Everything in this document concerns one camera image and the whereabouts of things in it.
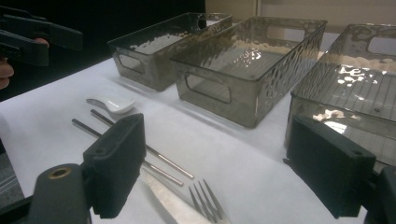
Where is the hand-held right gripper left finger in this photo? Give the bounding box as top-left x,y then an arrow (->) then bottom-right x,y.
82,113 -> 148,219

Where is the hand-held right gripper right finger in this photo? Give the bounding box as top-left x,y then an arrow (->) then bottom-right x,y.
282,114 -> 376,219

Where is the metal chopstick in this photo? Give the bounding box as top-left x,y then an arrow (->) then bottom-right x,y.
90,108 -> 195,180
71,118 -> 185,188

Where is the white plastic spoon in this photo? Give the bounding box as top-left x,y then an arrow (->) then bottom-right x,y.
85,96 -> 136,115

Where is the metal knife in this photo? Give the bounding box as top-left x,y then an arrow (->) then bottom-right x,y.
139,169 -> 213,224

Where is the smoky clear plastic bin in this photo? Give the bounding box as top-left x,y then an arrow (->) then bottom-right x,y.
106,12 -> 233,92
170,16 -> 328,129
284,23 -> 396,172

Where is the metal fork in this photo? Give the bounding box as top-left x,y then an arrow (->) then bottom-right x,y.
188,178 -> 233,224

